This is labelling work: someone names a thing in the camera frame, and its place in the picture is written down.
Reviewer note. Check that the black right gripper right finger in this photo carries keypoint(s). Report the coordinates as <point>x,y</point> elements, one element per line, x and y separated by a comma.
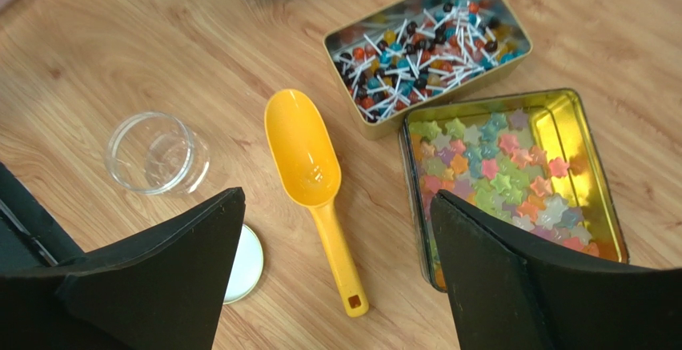
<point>510,289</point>

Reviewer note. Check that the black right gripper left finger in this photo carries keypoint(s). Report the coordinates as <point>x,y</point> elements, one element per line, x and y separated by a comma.
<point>162,288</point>

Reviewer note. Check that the yellow plastic scoop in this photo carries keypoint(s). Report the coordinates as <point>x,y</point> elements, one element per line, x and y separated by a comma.
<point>311,176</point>

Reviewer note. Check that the white jar lid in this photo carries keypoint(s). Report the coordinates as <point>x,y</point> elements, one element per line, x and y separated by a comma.
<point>247,267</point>

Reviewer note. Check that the clear glass jar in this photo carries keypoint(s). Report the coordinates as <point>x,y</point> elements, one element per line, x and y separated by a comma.
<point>154,153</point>

